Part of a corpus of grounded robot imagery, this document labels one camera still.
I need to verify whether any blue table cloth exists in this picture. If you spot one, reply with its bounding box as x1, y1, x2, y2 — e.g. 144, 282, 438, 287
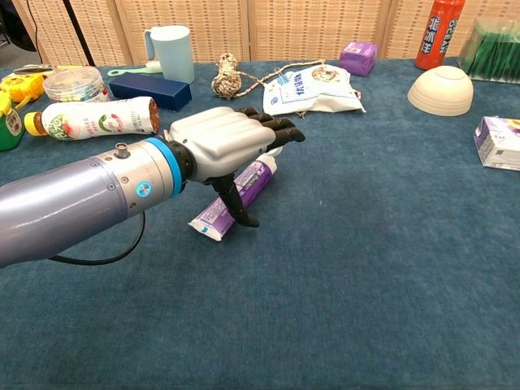
0, 59, 520, 390

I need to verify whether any navy blue long box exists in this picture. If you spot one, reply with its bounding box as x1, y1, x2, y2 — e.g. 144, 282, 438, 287
108, 72, 193, 114

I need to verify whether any purple cube box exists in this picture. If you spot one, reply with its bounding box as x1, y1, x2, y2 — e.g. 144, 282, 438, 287
338, 40, 379, 77

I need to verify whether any dark wheeled equipment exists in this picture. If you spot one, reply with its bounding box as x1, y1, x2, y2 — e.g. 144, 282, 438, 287
0, 0, 37, 52

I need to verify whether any clear round plastic jar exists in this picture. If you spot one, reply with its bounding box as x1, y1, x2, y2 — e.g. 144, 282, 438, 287
41, 66, 111, 104

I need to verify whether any white drink bottle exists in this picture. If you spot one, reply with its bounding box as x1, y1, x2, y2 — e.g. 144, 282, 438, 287
24, 96, 161, 142

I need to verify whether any purple white drink carton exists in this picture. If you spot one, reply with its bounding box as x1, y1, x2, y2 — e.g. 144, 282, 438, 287
473, 115, 520, 172

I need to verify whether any beige braided rope bundle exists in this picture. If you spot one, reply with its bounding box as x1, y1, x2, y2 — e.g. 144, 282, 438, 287
210, 52, 328, 101

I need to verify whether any woven bamboo folding screen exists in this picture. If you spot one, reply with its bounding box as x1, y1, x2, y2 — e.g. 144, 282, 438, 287
11, 0, 520, 68

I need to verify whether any orange drink can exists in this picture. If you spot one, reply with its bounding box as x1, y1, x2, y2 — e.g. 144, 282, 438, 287
414, 0, 466, 71

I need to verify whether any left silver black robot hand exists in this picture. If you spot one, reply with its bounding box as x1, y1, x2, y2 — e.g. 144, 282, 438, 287
164, 106, 306, 228

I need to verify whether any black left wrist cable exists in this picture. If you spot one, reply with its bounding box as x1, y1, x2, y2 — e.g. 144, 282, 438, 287
47, 210, 146, 267

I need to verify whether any light blue plastic mug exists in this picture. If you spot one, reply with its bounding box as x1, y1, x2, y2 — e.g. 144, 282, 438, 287
142, 24, 196, 85

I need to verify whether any green jar with yellow lid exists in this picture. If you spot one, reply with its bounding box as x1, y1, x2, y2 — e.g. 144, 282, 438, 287
0, 91, 26, 153

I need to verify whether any mint green brush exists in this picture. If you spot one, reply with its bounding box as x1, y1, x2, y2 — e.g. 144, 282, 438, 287
106, 60, 164, 78

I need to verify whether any yellow tape measure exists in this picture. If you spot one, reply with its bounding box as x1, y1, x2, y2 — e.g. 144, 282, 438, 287
0, 71, 46, 110

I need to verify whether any purple white toothpaste tube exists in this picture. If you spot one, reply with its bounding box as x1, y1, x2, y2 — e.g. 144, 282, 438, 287
187, 148, 284, 242

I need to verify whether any black tripod stand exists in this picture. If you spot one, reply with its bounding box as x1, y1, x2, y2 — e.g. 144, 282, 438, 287
60, 0, 97, 67

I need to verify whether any razor on yellow blister card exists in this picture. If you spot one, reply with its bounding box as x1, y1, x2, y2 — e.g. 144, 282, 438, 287
11, 63, 85, 78

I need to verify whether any clear box of green packets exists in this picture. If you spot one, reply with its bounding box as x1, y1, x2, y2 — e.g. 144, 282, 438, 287
457, 15, 520, 85

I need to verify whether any white printed snack bag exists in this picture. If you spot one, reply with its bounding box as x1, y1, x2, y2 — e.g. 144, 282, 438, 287
262, 67, 366, 118

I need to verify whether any beige upturned bowl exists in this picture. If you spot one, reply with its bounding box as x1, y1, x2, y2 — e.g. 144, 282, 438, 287
406, 65, 475, 118

